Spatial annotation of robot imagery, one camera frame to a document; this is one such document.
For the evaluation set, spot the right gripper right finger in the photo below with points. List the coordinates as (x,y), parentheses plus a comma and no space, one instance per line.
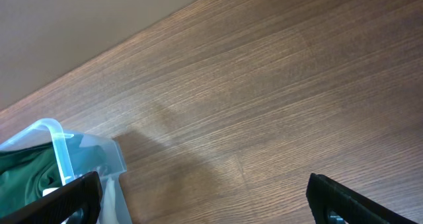
(332,202)

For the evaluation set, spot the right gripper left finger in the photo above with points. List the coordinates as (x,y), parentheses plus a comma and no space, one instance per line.
(36,212)

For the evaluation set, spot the dark green cloth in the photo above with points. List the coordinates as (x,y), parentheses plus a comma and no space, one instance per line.
(26,173)

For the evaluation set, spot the white cloth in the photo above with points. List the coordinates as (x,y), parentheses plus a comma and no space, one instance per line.
(49,191)

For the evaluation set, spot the clear plastic storage bin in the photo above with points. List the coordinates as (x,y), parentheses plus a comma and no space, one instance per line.
(49,130)

